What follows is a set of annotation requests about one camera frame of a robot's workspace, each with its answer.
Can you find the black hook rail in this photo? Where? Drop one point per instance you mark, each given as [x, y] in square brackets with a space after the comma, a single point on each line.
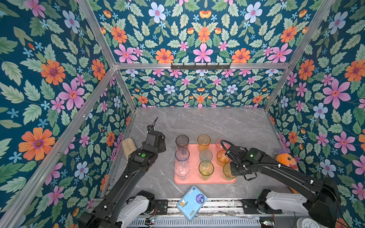
[200, 66]

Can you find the white clock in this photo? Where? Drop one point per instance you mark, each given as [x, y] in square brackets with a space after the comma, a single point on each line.
[306, 223]

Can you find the teal plastic cup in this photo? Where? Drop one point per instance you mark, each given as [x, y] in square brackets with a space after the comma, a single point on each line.
[206, 155]

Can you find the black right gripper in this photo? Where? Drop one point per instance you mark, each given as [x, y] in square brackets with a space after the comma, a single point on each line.
[233, 173]

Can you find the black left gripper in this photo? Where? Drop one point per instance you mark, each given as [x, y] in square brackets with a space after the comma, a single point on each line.
[163, 145]

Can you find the beige sponge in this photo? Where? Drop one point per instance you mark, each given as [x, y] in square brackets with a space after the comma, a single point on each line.
[129, 147]

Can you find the clear plastic cup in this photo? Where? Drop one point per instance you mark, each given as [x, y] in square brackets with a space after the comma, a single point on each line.
[182, 169]

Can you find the orange plush toy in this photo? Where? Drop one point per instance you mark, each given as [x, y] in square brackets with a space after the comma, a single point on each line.
[287, 160]

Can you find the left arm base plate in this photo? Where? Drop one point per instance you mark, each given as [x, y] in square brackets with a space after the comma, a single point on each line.
[161, 206]

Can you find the amber plastic cup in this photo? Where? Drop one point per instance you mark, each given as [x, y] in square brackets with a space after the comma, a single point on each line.
[222, 159]

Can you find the pink plastic cup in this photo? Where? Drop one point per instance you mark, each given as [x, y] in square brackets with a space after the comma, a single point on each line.
[222, 146]

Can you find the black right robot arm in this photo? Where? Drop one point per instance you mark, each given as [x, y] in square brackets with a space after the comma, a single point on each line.
[316, 198]

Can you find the blue cartoon box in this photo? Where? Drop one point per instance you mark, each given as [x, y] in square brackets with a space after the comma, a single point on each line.
[191, 203]

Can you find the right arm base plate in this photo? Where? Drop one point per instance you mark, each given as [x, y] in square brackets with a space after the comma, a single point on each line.
[252, 206]

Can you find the blue translucent plastic cup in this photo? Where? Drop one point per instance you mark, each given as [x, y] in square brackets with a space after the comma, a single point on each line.
[182, 155]

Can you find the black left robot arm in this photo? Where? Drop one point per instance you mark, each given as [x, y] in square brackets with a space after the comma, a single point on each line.
[114, 211]

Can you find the olive green plastic cup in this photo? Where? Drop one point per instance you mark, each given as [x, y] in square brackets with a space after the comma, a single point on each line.
[206, 169]

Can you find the pink rectangular tray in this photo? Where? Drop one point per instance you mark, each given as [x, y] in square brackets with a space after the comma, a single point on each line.
[195, 171]

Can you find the yellow plastic cup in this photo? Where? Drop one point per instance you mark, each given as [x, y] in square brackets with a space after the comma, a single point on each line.
[204, 142]

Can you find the light green plastic cup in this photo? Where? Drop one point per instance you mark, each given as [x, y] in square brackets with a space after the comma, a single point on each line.
[227, 172]

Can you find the dark grey plastic cup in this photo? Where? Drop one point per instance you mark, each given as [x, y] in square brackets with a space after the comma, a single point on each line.
[182, 141]

